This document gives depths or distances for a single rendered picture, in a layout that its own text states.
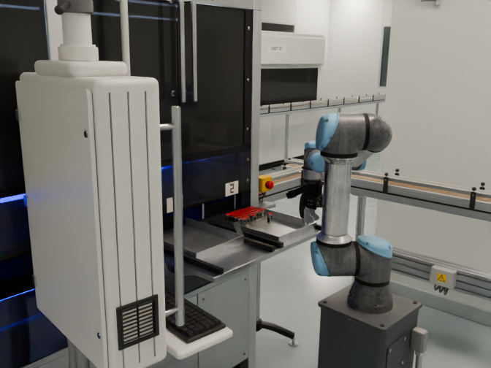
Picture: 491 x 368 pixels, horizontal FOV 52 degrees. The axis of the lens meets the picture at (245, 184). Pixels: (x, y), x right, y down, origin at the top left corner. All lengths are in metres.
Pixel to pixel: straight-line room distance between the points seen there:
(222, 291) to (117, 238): 1.25
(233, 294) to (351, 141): 1.19
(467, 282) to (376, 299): 1.18
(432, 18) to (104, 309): 2.67
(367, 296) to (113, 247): 0.88
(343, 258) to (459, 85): 1.88
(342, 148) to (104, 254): 0.76
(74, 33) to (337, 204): 0.90
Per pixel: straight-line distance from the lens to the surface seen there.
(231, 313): 2.54
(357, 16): 11.13
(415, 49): 3.43
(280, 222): 2.29
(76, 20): 1.38
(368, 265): 1.70
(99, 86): 1.16
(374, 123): 1.59
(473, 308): 3.57
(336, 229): 1.65
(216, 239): 2.06
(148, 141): 1.23
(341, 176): 1.60
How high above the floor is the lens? 1.60
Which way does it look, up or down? 14 degrees down
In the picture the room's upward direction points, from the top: 1 degrees clockwise
